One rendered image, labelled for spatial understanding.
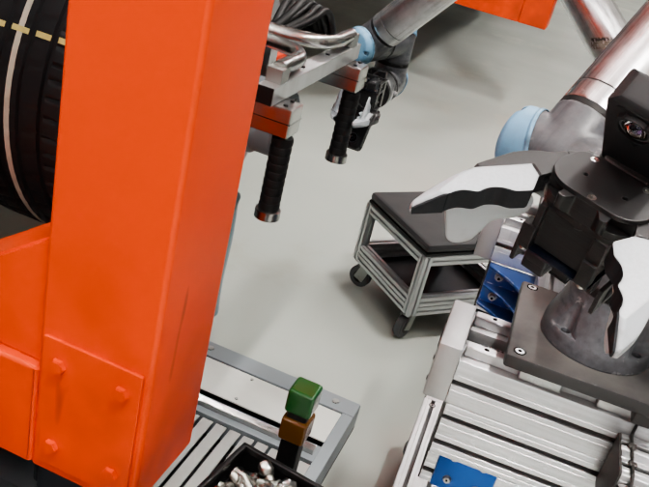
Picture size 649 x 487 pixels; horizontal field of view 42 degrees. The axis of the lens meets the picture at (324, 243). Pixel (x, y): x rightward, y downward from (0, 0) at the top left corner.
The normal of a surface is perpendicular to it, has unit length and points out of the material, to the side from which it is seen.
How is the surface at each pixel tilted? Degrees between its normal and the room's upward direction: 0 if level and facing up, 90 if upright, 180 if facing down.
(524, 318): 0
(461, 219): 108
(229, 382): 0
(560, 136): 43
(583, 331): 73
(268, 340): 0
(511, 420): 90
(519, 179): 17
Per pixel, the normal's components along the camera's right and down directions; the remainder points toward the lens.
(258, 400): 0.22, -0.87
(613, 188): 0.13, -0.71
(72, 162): -0.35, 0.37
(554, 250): -0.70, 0.43
